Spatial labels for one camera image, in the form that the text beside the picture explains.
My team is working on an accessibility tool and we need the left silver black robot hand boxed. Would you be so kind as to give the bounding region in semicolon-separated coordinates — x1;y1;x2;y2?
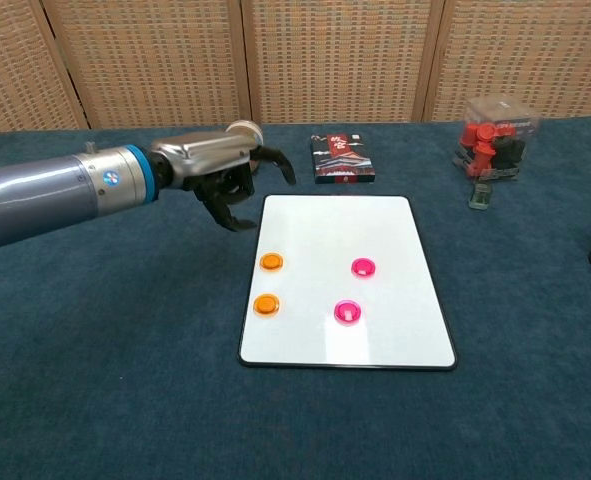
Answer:
149;130;297;234

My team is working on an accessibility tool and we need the orange disc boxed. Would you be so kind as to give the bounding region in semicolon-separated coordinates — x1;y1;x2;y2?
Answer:
252;293;283;318
258;251;286;274

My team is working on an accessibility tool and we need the pink disc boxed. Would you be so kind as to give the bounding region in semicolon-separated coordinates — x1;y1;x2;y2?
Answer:
349;256;379;280
332;299;363;327

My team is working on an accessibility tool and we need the white rectangular board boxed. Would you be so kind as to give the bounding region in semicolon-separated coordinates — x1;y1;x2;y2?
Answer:
237;193;458;372

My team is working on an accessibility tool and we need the clear jar of brown granules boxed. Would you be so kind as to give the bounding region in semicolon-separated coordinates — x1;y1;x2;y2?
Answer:
224;119;266;176

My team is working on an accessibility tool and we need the black red printed card box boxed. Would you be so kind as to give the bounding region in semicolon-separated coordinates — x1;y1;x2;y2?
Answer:
308;132;378;185

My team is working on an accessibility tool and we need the woven rattan folding screen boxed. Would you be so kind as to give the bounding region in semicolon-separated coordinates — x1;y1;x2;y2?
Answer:
0;0;591;135

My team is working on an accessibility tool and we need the teal felt table cloth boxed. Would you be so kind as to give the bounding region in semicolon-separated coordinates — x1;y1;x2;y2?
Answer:
0;115;591;480

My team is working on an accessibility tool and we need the small dark green clip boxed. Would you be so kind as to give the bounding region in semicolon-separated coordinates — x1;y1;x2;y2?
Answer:
467;181;494;211

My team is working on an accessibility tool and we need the clear box of red black pieces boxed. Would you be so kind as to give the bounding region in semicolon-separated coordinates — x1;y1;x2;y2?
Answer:
450;93;541;184

